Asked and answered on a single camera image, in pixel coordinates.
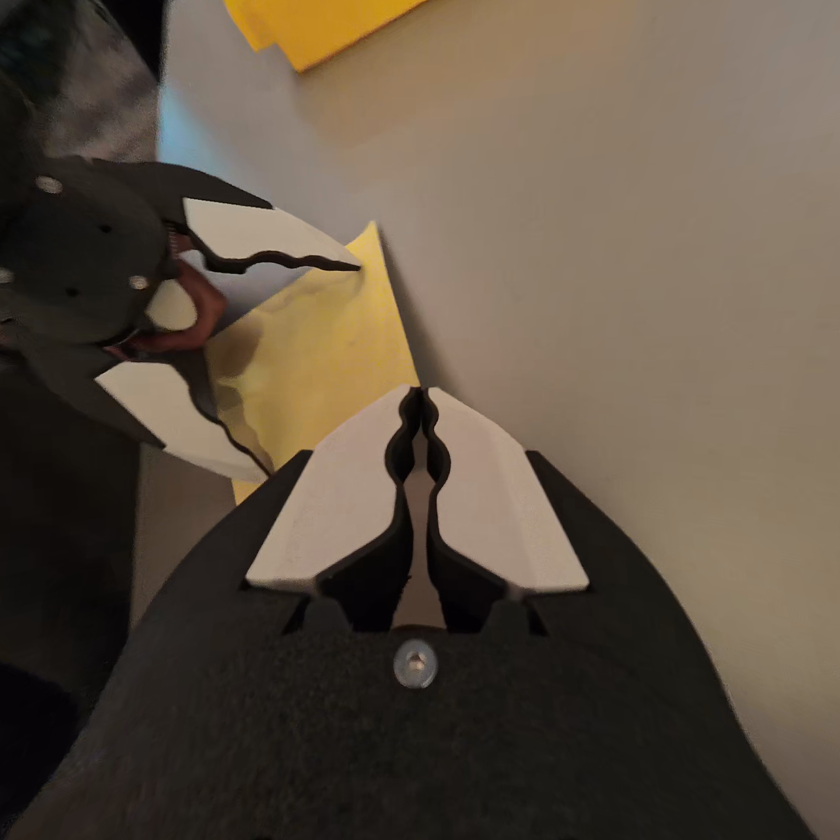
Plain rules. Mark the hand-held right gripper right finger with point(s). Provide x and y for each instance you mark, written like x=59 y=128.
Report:
x=505 y=512

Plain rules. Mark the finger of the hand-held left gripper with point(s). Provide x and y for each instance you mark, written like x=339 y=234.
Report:
x=170 y=413
x=262 y=229

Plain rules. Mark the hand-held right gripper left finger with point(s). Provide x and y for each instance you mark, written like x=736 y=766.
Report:
x=328 y=512

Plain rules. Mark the yellow and grey origami paper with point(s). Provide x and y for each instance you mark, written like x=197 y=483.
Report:
x=341 y=341

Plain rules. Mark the person's left hand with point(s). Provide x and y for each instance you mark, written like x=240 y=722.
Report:
x=210 y=315

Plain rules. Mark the yellow box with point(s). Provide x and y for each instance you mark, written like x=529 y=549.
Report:
x=315 y=33

